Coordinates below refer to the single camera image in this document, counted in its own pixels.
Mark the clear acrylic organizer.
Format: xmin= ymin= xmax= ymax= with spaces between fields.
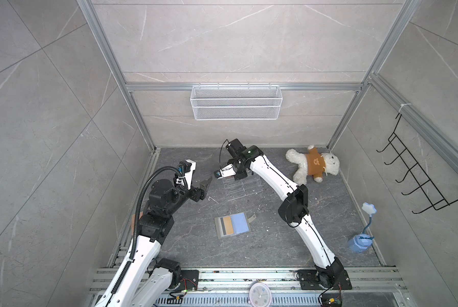
xmin=222 ymin=175 xmax=263 ymax=201

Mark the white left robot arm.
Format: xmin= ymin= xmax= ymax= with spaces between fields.
xmin=95 ymin=176 xmax=212 ymax=306

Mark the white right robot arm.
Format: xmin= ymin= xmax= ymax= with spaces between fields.
xmin=217 ymin=139 xmax=345 ymax=289

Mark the white teddy bear brown sweater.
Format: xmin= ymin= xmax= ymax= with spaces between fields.
xmin=285 ymin=145 xmax=340 ymax=185

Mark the round white clock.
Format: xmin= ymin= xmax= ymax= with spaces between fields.
xmin=249 ymin=282 xmax=272 ymax=307

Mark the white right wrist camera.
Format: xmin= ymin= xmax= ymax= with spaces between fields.
xmin=214 ymin=164 xmax=236 ymax=179

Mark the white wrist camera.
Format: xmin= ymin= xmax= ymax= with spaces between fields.
xmin=214 ymin=164 xmax=236 ymax=179
xmin=175 ymin=159 xmax=196 ymax=190

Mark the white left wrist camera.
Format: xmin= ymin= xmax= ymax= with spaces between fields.
xmin=175 ymin=159 xmax=196 ymax=190

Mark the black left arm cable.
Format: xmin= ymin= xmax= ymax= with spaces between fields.
xmin=128 ymin=166 xmax=182 ymax=250

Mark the white wire mesh basket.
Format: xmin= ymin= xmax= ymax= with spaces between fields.
xmin=190 ymin=85 xmax=283 ymax=120

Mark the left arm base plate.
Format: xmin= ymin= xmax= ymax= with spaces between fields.
xmin=171 ymin=269 xmax=199 ymax=292

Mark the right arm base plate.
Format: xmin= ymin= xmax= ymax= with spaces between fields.
xmin=296 ymin=269 xmax=353 ymax=290

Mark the black wire hook rack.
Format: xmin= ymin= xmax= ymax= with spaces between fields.
xmin=376 ymin=113 xmax=458 ymax=214

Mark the aluminium frame post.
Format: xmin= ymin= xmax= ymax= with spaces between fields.
xmin=77 ymin=0 xmax=156 ymax=153

